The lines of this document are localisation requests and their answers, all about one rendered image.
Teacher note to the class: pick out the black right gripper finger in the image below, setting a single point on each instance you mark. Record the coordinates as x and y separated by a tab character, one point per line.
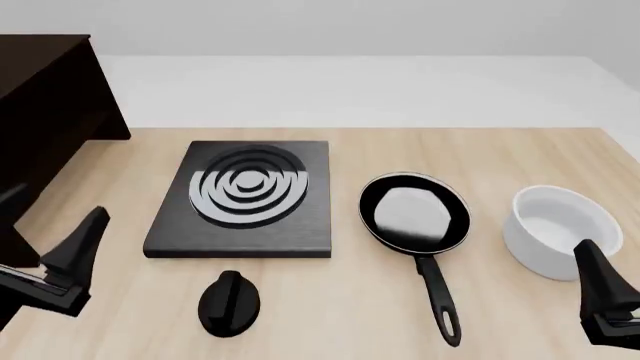
600	273

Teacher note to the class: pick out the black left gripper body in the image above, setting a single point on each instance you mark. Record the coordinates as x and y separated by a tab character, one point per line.
45	290

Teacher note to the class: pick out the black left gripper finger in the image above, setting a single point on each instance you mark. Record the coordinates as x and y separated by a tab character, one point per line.
80	243

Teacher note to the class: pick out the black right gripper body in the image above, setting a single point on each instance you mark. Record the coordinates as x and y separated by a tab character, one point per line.
617	326

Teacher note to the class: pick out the dark wooden cabinet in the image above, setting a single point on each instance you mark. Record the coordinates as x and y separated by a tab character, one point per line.
47	112

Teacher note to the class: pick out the black frying pan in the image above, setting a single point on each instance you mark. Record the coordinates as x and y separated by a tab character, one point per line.
415	213

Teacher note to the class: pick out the white ceramic bowl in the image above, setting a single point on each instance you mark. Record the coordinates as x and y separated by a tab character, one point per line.
560	221

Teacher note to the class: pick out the round black stove knob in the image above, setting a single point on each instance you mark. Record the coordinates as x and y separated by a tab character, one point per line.
227	303

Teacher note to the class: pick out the flat black stove plate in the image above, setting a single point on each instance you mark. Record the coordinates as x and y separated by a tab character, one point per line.
240	228

